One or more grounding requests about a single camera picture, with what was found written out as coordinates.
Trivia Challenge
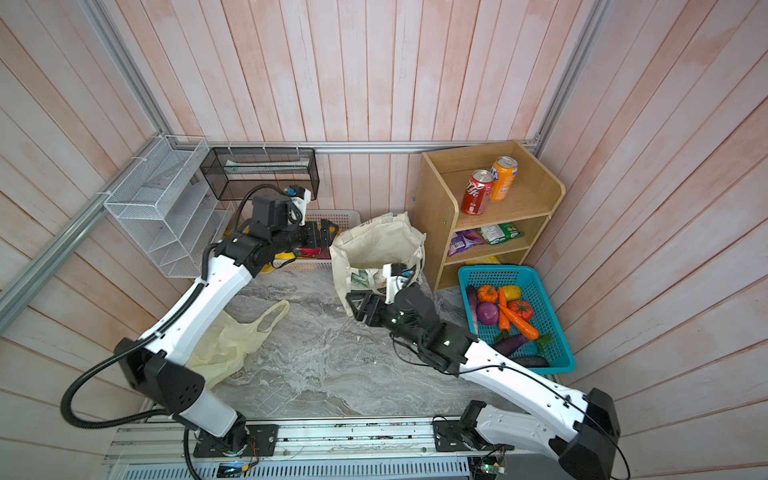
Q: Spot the yellow plastic bag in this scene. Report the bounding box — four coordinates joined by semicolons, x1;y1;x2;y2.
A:
185;300;291;389

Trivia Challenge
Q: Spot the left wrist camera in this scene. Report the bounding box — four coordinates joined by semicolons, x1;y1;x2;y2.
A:
285;185;313;226

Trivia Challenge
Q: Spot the white plastic basket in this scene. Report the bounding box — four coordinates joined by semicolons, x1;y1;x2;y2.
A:
263;209;362;271

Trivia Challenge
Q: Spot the red soda can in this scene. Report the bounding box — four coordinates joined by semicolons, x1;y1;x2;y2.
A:
461;169;494;216

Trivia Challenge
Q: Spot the red tomato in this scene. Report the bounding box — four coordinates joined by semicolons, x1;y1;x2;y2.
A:
508;299;535;322

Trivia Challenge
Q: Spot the wooden shelf unit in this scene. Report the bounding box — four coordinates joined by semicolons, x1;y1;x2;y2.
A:
409;141;566;291

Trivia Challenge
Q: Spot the orange pumpkin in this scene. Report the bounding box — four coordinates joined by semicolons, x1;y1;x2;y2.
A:
477;285;499;304

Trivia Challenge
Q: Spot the purple eggplant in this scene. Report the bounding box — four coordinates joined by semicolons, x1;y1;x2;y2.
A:
492;334;529;357

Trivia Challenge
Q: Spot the orange soda can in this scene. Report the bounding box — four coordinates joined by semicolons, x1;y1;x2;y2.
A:
490;156;518;201

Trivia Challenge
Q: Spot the long thin eggplant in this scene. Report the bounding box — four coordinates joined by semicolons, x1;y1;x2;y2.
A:
465;285;478;333

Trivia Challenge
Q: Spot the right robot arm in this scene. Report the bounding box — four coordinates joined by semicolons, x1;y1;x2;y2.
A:
344;287;625;479

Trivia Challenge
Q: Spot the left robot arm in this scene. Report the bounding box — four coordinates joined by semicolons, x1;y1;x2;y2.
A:
60;220;340;438

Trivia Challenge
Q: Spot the white wire rack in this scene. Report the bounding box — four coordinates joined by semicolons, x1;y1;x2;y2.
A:
104;135;234;279

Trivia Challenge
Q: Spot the carrot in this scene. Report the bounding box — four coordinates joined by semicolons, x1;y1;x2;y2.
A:
498;289;539;340

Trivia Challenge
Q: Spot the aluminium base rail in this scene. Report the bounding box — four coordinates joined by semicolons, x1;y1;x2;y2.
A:
101;413;604;480

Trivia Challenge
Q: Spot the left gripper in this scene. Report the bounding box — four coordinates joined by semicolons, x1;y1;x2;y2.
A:
272;218;339;252

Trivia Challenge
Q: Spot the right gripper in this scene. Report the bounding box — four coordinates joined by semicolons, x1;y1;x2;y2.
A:
350;289;427;350

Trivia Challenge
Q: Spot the purple snack packet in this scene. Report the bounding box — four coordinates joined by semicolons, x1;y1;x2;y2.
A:
447;230;486;257

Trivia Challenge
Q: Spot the teal plastic basket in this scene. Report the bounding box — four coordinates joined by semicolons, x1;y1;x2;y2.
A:
458;265;575;375

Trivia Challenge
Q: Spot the green snack packet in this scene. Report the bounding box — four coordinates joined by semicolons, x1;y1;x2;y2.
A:
478;222;523;245

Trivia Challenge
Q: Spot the canvas tote bag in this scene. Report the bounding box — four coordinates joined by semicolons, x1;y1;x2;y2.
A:
329;212;427;317

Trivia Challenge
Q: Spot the dark cucumber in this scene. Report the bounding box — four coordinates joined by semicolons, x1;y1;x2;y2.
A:
513;355;550;369

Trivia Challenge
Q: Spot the purple onion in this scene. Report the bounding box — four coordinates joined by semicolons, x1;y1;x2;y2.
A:
476;302;500;326

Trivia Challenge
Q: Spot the black mesh basket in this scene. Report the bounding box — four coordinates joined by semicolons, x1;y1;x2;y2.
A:
200;146;320;201

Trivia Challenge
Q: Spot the yellow snack packet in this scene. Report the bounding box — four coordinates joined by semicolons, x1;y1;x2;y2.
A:
465;255;502;266

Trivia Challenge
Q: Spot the yellow bell pepper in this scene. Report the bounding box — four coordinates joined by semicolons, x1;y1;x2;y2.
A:
501;285;522;302

